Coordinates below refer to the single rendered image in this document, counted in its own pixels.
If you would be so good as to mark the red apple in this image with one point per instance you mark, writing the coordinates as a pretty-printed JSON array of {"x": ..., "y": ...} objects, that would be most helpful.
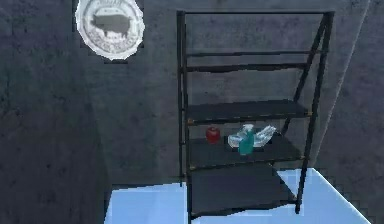
[{"x": 212, "y": 134}]

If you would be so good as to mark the black metal shelf unit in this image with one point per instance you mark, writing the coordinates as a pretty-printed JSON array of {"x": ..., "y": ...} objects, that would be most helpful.
[{"x": 246, "y": 113}]

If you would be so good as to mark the teal spray bottle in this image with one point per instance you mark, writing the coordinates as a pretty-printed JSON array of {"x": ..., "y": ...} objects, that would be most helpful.
[{"x": 247, "y": 142}]

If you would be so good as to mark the round white pig wall art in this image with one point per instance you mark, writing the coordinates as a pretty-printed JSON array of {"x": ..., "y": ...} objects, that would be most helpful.
[{"x": 110, "y": 26}]

